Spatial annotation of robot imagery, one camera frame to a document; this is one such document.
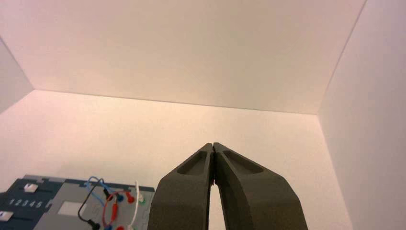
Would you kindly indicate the white slider knob down arrow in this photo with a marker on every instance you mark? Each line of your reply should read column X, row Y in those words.
column 30, row 187

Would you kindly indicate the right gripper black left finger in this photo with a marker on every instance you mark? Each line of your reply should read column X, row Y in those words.
column 184, row 203

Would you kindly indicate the white slider knob up arrow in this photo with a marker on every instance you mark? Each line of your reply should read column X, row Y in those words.
column 5, row 216

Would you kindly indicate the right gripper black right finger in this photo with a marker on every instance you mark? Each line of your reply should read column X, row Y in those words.
column 253, row 203

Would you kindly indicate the blue grey task board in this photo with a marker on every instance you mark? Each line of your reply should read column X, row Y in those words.
column 63, row 195

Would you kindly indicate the white display window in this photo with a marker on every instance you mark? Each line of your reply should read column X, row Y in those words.
column 68, row 209

